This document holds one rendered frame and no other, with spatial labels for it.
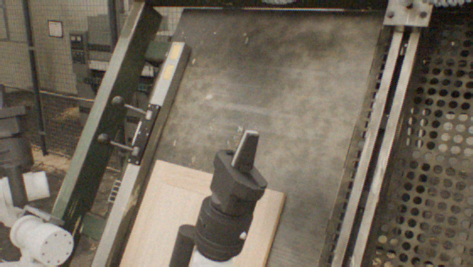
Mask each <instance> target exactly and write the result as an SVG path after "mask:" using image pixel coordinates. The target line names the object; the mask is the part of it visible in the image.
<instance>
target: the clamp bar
mask: <svg viewBox="0 0 473 267"><path fill-rule="evenodd" d="M432 7H433V5H428V3H422V2H421V1H416V0H389V3H388V9H387V12H386V14H385V18H384V21H383V25H394V27H395V32H394V37H393V40H392V42H391V48H390V51H389V56H388V60H387V62H386V65H385V69H384V71H383V79H382V83H381V85H380V89H379V92H378V97H377V100H376V102H375V106H374V111H373V115H372V121H371V122H370V126H369V129H368V132H367V137H366V140H365V146H364V149H363V152H362V157H361V160H360V164H359V167H358V169H357V173H356V177H355V184H354V186H353V189H352V193H351V197H350V201H349V204H348V207H347V210H346V213H345V219H344V221H343V227H342V230H341V233H340V239H339V241H338V244H337V248H336V250H335V253H334V259H333V261H332V264H331V267H368V265H369V262H370V258H371V256H372V247H373V244H374V240H375V238H376V235H377V231H378V226H379V222H380V219H381V216H382V213H383V207H384V201H385V198H386V195H387V192H388V188H389V183H390V180H391V177H392V174H393V170H394V162H395V158H396V155H397V152H398V149H399V146H400V141H401V137H402V133H403V131H404V124H405V120H406V116H407V112H408V110H409V106H410V101H411V97H412V91H413V89H414V85H415V82H416V76H417V73H418V70H419V67H420V61H421V55H422V53H423V49H424V46H425V42H426V39H427V32H428V28H429V25H430V22H431V13H432Z"/></svg>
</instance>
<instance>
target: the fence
mask: <svg viewBox="0 0 473 267"><path fill-rule="evenodd" d="M175 45H181V48H180V51H179V53H178V55H177V59H170V56H171V53H172V50H173V48H174V46H175ZM190 51H191V48H190V47H189V45H188V44H185V43H178V42H173V44H172V46H171V50H170V52H169V55H168V56H167V59H166V65H165V67H164V69H163V71H162V74H161V77H160V79H159V82H158V85H157V87H156V88H155V95H154V97H153V99H152V102H151V103H152V104H156V105H160V106H161V109H160V112H159V115H158V117H157V119H156V121H155V125H154V130H153V132H152V134H151V136H150V141H149V143H148V144H147V147H146V150H145V152H144V155H143V160H142V163H141V165H140V166H137V165H132V164H128V167H127V170H126V172H125V175H124V176H123V179H122V185H121V187H120V189H119V192H118V194H117V197H116V199H115V202H114V205H113V208H112V211H111V215H110V217H109V219H108V222H107V224H106V228H105V230H104V234H103V237H102V239H101V242H100V245H99V247H98V248H97V251H96V254H95V259H94V262H93V264H92V266H91V267H114V266H115V263H116V259H117V256H118V253H119V250H120V248H121V246H122V242H123V239H124V235H125V233H126V230H127V229H128V224H129V222H130V220H131V218H132V215H133V209H134V207H135V205H136V202H137V200H138V197H139V194H140V191H141V189H142V187H143V185H144V179H145V176H146V174H147V171H148V169H149V167H150V163H151V161H152V158H153V156H154V152H155V147H156V146H157V143H158V141H159V138H160V135H161V132H162V130H163V128H164V125H165V120H166V117H167V114H168V112H169V110H170V108H171V104H172V101H173V99H174V97H175V94H176V92H177V86H178V84H179V81H180V78H181V77H182V73H183V70H184V68H185V66H186V64H187V61H188V55H189V53H190ZM167 65H174V68H173V70H172V72H171V76H170V78H169V79H163V76H164V74H165V71H166V66H167Z"/></svg>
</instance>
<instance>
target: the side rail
mask: <svg viewBox="0 0 473 267"><path fill-rule="evenodd" d="M162 19H163V15H160V14H159V13H158V11H157V10H156V9H154V8H153V7H151V6H149V4H148V3H147V2H146V1H143V2H140V1H137V2H135V1H133V5H132V7H131V9H130V11H129V14H128V18H127V21H126V24H125V25H124V27H123V29H122V33H121V35H120V37H119V39H118V42H117V45H116V47H115V51H114V53H113V56H112V58H111V61H110V63H109V65H108V68H107V69H106V73H105V75H104V79H103V81H102V83H101V87H100V89H99V91H98V93H97V96H96V98H95V101H94V103H93V107H92V110H91V111H90V114H89V117H88V120H87V122H86V124H85V125H84V129H83V133H82V135H81V138H80V140H79V142H78V145H77V148H76V150H75V152H74V154H73V159H72V161H71V164H70V166H69V168H68V171H67V174H66V175H65V178H64V182H63V185H62V187H61V189H60V192H59V194H58V196H57V199H56V202H55V205H54V207H53V210H52V213H51V215H54V216H56V217H57V218H58V219H61V220H63V221H65V223H64V225H63V226H61V225H58V224H56V223H53V222H50V221H48V222H47V223H48V224H53V225H54V226H58V227H60V228H62V229H63V230H65V231H66V232H69V233H70V235H71V236H72V237H73V250H72V252H71V254H70V255H69V256H68V258H67V259H66V260H65V261H64V262H63V263H62V266H63V267H70V265H71V263H72V261H73V257H74V255H75V253H76V248H77V247H78V244H79V240H80V238H81V237H82V235H81V234H79V228H80V227H81V225H82V222H83V219H84V215H85V213H86V212H91V209H92V207H93V203H94V200H95V196H96V195H97V193H98V190H99V187H100V185H101V182H102V178H103V175H104V173H105V171H106V167H107V165H108V163H109V160H110V159H111V153H112V151H113V148H114V146H115V145H113V144H109V145H107V146H102V145H101V144H99V143H98V138H99V136H100V135H101V134H109V135H110V136H111V141H112V142H115V143H116V142H117V138H118V135H119V134H120V132H121V129H122V123H123V121H124V119H125V117H126V115H127V112H128V109H127V108H126V107H123V108H122V109H116V108H114V107H113V106H112V100H113V99H114V98H115V97H118V96H120V97H122V98H123V99H124V101H125V104H127V105H129V106H130V104H131V102H132V99H133V94H134V91H135V90H136V88H137V85H138V83H139V79H140V77H141V75H142V72H143V71H144V67H145V63H146V61H145V60H144V56H145V52H146V49H147V47H148V45H149V43H150V41H155V38H156V36H157V31H158V29H159V26H160V23H161V21H162Z"/></svg>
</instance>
